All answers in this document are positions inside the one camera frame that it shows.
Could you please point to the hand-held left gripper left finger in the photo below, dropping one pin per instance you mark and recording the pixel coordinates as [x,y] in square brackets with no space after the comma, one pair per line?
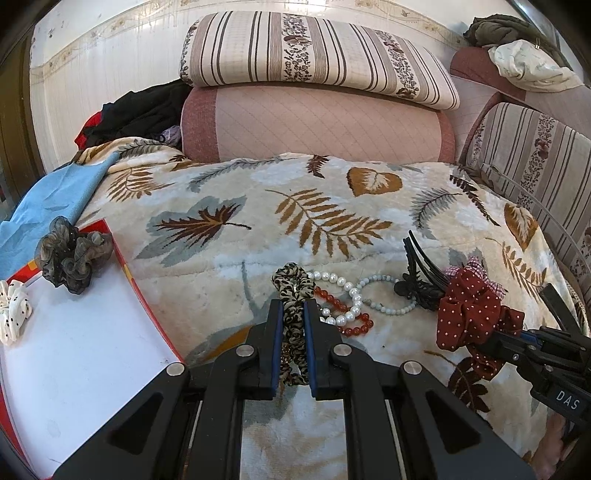
[276,350]

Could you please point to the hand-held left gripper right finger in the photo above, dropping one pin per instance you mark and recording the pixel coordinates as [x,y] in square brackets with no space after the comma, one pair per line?
[310,350]

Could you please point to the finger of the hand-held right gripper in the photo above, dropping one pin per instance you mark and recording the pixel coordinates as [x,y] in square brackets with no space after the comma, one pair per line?
[556,302]
[510,348]

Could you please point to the leopard print hair scrunchie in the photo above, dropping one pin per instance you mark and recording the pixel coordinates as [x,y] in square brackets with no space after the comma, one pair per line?
[292,318]

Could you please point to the red polka dot scrunchie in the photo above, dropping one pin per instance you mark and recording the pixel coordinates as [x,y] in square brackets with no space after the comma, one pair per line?
[466,314]

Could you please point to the red plaid scrunchie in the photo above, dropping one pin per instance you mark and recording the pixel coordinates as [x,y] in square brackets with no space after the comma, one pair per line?
[475,267]

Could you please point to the black hair claw clip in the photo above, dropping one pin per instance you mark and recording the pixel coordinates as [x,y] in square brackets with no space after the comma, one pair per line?
[420,288]

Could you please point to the red rimmed white box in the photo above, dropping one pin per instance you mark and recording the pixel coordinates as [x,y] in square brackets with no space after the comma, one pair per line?
[92,350]

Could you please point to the person's right hand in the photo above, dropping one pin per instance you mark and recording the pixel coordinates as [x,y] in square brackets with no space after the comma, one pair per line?
[551,445]

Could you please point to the leaf printed blanket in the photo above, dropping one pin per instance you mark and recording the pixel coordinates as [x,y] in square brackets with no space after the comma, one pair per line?
[277,221]

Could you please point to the striped floral sofa seat cushion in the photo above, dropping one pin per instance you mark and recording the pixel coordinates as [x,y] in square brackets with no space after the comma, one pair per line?
[531,147]

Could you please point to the pink quilted sofa backrest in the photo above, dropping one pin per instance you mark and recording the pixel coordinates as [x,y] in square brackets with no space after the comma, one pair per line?
[314,124]

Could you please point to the grey sheer scrunchie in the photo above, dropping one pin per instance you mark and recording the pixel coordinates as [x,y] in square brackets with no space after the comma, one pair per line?
[69,258]

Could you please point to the lilac cloth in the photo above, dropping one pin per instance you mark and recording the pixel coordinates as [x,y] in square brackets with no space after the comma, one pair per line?
[168,134]

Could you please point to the white crumpled clothing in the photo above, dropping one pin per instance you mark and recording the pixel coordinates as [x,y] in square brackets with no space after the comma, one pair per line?
[526,62]

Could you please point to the pink sofa armrest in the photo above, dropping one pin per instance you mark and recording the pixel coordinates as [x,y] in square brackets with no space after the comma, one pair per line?
[475,69]

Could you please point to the white dotted scrunchie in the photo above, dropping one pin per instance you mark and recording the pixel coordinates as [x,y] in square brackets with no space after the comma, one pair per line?
[11,314]

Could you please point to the blue cloth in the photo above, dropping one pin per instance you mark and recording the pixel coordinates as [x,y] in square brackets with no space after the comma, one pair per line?
[51,203]

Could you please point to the black clothing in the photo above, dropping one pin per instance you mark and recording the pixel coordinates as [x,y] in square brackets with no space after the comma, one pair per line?
[147,110]

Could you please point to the olive green clothing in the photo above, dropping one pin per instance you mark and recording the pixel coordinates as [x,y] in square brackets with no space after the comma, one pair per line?
[503,30]

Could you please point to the red cloth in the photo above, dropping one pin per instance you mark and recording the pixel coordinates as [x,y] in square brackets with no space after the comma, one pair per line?
[90,122]

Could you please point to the long striped floral cushion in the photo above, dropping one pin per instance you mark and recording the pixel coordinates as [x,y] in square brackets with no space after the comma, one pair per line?
[323,50]

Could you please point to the wooden door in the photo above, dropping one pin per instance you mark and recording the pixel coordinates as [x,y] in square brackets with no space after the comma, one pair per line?
[21,129]

